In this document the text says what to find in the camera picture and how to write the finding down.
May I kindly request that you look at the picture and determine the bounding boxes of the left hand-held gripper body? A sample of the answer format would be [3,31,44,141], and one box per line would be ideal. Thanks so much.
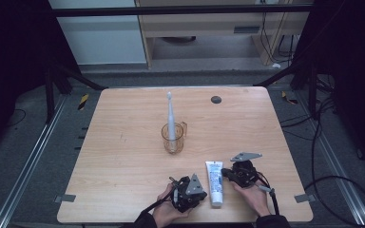
[170,173,208,214]

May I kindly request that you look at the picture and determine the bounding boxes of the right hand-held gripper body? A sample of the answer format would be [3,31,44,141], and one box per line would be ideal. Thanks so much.
[229,151,263,188]

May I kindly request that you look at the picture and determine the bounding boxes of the white toothpaste tube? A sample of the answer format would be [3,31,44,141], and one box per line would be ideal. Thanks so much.
[204,161,224,209]

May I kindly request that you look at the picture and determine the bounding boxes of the amber transparent cup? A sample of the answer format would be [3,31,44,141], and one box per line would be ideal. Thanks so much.
[161,121,188,156]

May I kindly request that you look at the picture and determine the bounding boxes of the white electric toothbrush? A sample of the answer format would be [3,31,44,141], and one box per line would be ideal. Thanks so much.
[165,91,178,150]

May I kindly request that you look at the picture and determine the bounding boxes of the person's right hand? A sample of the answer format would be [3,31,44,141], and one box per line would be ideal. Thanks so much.
[232,180,272,219]

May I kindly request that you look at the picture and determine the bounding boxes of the person's left hand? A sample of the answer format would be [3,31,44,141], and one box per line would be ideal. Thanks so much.
[151,182,192,228]

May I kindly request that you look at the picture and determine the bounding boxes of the yellow black floor tape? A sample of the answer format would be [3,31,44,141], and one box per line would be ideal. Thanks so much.
[77,93,90,111]
[280,90,298,105]

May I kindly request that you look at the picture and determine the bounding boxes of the black metal stand leg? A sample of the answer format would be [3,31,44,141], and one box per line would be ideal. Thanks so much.
[51,60,108,92]
[255,60,318,119]

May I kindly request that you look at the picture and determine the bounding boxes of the light wooden desk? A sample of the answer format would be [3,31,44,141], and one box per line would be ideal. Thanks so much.
[134,0,314,69]

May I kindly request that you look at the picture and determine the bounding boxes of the white cabinet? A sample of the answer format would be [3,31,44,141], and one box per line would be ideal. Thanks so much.
[48,0,147,67]

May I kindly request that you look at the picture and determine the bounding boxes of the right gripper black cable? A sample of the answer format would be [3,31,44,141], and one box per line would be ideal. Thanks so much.
[256,171,281,217]

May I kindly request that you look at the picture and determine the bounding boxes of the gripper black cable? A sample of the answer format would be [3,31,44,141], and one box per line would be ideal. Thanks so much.
[256,171,281,217]
[141,198,174,217]

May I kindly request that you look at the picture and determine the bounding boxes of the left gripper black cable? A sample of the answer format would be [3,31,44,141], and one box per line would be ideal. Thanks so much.
[141,198,174,217]

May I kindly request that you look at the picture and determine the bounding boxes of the grey metal table bracket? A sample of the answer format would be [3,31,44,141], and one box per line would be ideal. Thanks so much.
[294,193,317,204]
[54,193,77,204]

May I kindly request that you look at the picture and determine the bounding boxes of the black floor cable loop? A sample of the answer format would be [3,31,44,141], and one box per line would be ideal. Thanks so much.
[303,94,365,228]

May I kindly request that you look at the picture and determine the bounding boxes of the aluminium floor rail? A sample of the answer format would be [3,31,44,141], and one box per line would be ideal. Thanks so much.
[296,91,365,227]
[0,94,68,228]

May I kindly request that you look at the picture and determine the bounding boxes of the black hanging desk cables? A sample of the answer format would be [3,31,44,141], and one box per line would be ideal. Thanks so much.
[259,12,295,66]

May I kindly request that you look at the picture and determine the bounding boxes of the black horizontal frame bar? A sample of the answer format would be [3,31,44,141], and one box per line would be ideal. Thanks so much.
[51,4,314,18]

